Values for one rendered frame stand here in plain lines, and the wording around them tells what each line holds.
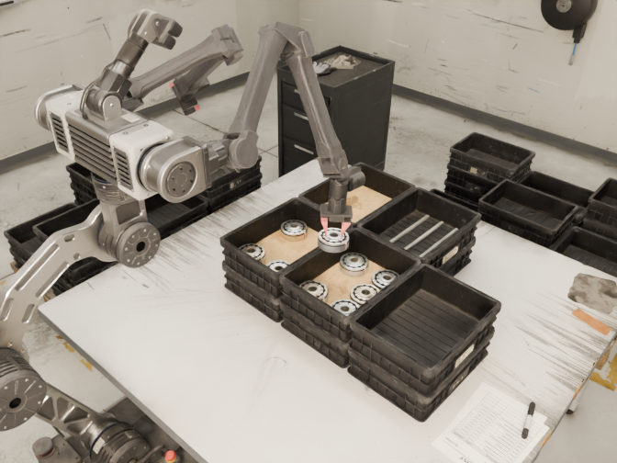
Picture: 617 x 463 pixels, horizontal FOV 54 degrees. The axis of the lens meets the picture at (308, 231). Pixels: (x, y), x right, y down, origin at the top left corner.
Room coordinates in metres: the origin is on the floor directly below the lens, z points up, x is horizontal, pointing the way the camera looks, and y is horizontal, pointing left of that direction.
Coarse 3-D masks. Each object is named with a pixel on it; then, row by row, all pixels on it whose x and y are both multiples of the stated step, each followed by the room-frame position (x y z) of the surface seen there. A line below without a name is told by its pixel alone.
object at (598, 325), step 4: (572, 312) 1.62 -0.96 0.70; (576, 312) 1.62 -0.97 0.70; (580, 312) 1.62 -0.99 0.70; (584, 312) 1.62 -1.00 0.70; (576, 316) 1.60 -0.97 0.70; (580, 316) 1.60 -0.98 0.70; (584, 316) 1.60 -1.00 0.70; (588, 316) 1.60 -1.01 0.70; (584, 320) 1.58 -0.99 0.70; (588, 320) 1.58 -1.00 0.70; (592, 320) 1.58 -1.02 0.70; (596, 320) 1.58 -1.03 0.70; (592, 324) 1.56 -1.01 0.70; (596, 324) 1.56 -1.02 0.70; (600, 324) 1.56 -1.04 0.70; (604, 324) 1.56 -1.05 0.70; (596, 328) 1.54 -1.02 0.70; (600, 328) 1.54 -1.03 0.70; (604, 328) 1.54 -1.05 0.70; (608, 328) 1.54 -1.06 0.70; (600, 332) 1.52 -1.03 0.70; (604, 332) 1.52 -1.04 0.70; (608, 332) 1.52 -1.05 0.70
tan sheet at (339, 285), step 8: (336, 264) 1.71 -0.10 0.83; (328, 272) 1.66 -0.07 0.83; (336, 272) 1.66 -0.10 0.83; (368, 272) 1.67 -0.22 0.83; (320, 280) 1.62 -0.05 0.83; (328, 280) 1.62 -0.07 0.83; (336, 280) 1.62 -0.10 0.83; (344, 280) 1.62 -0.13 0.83; (352, 280) 1.62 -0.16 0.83; (360, 280) 1.62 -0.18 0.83; (368, 280) 1.62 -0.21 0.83; (328, 288) 1.57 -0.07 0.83; (336, 288) 1.57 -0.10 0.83; (344, 288) 1.57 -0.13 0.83; (328, 296) 1.53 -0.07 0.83; (336, 296) 1.53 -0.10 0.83; (344, 296) 1.54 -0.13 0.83
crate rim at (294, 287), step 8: (352, 232) 1.77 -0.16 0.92; (360, 232) 1.77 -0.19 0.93; (376, 240) 1.72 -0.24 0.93; (392, 248) 1.68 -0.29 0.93; (312, 256) 1.62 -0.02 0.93; (408, 256) 1.63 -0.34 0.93; (416, 264) 1.59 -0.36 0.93; (288, 272) 1.53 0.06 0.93; (408, 272) 1.55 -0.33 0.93; (280, 280) 1.50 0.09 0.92; (288, 280) 1.49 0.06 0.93; (288, 288) 1.48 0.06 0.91; (296, 288) 1.46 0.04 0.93; (384, 288) 1.46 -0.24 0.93; (304, 296) 1.43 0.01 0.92; (312, 296) 1.42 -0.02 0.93; (376, 296) 1.42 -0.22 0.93; (312, 304) 1.41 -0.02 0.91; (320, 304) 1.38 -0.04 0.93; (328, 304) 1.38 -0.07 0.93; (368, 304) 1.39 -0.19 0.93; (328, 312) 1.36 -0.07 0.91; (336, 312) 1.35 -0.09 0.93; (352, 312) 1.35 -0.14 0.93; (344, 320) 1.32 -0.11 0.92
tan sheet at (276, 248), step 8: (280, 232) 1.90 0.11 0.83; (312, 232) 1.90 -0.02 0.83; (264, 240) 1.85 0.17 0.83; (272, 240) 1.85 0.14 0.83; (280, 240) 1.85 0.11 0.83; (304, 240) 1.85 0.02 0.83; (312, 240) 1.85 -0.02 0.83; (264, 248) 1.80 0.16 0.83; (272, 248) 1.80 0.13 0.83; (280, 248) 1.80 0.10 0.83; (288, 248) 1.80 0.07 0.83; (296, 248) 1.80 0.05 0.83; (304, 248) 1.80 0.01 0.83; (312, 248) 1.80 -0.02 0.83; (272, 256) 1.75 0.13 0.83; (280, 256) 1.75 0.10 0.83; (288, 256) 1.75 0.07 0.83; (296, 256) 1.75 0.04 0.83; (264, 264) 1.70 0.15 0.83
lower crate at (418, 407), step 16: (352, 352) 1.29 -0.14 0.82; (480, 352) 1.36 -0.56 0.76; (352, 368) 1.30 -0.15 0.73; (368, 368) 1.25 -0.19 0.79; (464, 368) 1.29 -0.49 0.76; (368, 384) 1.26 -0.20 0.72; (384, 384) 1.22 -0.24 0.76; (400, 384) 1.17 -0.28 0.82; (448, 384) 1.22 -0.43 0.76; (400, 400) 1.18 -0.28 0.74; (416, 400) 1.13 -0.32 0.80; (432, 400) 1.16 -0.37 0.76; (416, 416) 1.14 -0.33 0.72
